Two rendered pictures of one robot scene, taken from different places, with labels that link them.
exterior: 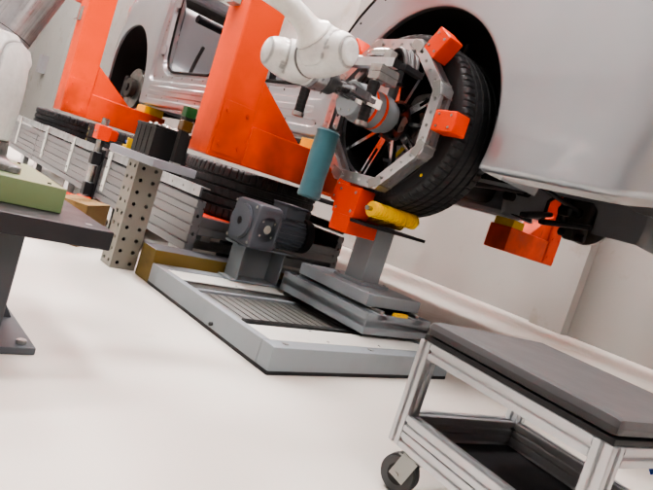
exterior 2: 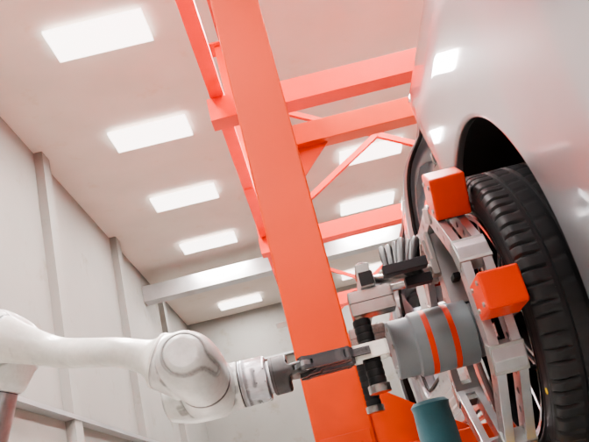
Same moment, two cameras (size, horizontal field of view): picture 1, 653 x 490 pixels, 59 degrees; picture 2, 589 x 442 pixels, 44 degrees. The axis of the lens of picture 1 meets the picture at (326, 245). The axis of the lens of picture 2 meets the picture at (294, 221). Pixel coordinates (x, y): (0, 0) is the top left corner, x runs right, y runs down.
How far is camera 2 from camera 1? 1.15 m
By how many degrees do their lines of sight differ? 48
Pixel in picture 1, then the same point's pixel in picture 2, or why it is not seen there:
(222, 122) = not seen: outside the picture
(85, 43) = not seen: hidden behind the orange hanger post
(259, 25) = (311, 327)
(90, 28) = not seen: hidden behind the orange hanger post
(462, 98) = (502, 239)
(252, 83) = (343, 397)
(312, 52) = (157, 386)
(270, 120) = (403, 423)
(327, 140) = (426, 419)
